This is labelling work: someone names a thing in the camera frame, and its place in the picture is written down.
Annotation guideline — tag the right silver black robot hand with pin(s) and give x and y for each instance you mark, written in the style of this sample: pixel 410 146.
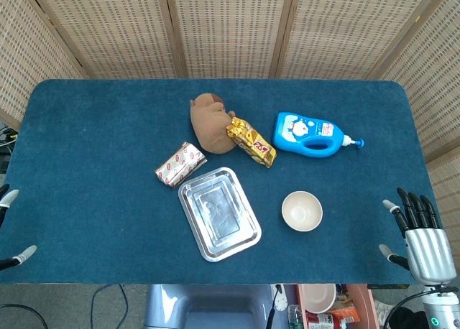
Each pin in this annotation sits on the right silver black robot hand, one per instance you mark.
pixel 427 246

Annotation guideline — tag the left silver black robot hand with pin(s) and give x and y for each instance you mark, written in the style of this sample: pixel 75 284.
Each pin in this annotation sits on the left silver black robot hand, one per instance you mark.
pixel 12 228

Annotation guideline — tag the cream bowl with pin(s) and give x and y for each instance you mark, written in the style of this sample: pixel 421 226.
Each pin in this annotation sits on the cream bowl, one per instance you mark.
pixel 302 211

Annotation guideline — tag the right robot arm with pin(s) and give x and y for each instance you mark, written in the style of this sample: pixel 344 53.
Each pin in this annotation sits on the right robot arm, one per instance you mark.
pixel 438 307

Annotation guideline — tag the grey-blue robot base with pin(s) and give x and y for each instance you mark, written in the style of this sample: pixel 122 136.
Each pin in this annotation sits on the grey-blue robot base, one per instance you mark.
pixel 208 307

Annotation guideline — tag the white bowl in bin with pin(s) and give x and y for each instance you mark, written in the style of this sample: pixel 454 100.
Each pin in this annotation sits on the white bowl in bin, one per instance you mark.
pixel 318 298

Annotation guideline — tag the rectangular metal tray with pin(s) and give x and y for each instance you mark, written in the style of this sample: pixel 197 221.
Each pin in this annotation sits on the rectangular metal tray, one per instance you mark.
pixel 219 214

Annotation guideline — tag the pink storage bin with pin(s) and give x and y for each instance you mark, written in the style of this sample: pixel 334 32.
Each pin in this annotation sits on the pink storage bin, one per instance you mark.
pixel 363 307

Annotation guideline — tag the blue felt table cloth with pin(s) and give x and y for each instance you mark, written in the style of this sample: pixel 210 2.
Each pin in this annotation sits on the blue felt table cloth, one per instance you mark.
pixel 108 163

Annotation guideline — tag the red white can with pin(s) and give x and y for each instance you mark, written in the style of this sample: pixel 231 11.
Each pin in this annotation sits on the red white can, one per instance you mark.
pixel 325 322

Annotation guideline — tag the clear plastic bottle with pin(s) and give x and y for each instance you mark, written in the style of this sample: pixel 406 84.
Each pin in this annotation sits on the clear plastic bottle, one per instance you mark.
pixel 293 316

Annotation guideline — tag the white power strip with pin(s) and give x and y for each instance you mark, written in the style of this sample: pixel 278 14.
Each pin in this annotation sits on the white power strip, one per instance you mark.
pixel 280 300

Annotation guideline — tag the blue detergent pump bottle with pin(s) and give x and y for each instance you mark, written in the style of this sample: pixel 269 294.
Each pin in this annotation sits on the blue detergent pump bottle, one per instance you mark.
pixel 309 135

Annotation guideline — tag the silver red-print snack packet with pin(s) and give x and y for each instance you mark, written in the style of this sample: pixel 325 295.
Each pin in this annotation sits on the silver red-print snack packet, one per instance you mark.
pixel 180 163

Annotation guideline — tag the gold snack packet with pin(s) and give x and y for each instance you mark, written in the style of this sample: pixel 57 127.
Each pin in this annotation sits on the gold snack packet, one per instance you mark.
pixel 251 142

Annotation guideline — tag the brown plush toy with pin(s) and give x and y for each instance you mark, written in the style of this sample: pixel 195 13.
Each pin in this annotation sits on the brown plush toy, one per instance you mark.
pixel 210 124

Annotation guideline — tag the woven folding screen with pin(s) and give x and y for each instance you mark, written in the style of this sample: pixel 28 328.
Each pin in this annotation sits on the woven folding screen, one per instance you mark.
pixel 230 27

